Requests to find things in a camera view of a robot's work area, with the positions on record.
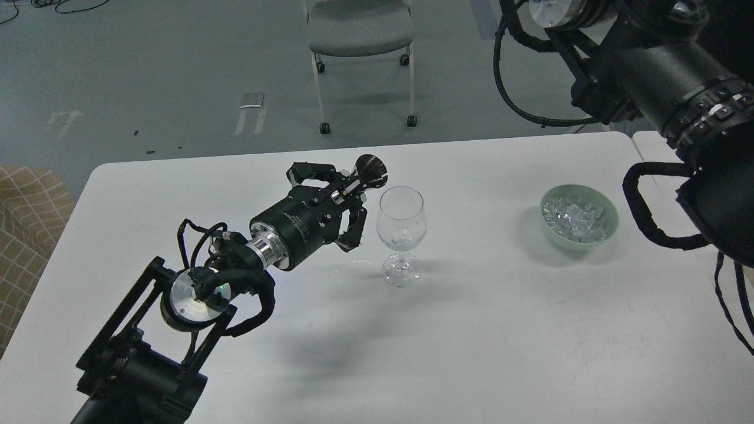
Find green bowl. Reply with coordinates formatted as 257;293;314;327
538;184;620;252

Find grey office chair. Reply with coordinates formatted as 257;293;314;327
302;1;418;135

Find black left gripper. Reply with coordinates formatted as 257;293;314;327
249;162;368;271

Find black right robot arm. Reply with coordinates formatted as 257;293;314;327
493;1;753;329

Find clear wine glass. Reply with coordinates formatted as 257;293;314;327
375;185;426;287

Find steel double jigger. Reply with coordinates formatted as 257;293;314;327
329;154;388;204

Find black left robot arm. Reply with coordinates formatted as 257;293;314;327
72;155;388;423

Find checkered beige sofa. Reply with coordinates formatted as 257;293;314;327
1;164;75;354

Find black floor cables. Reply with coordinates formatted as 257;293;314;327
0;0;111;25

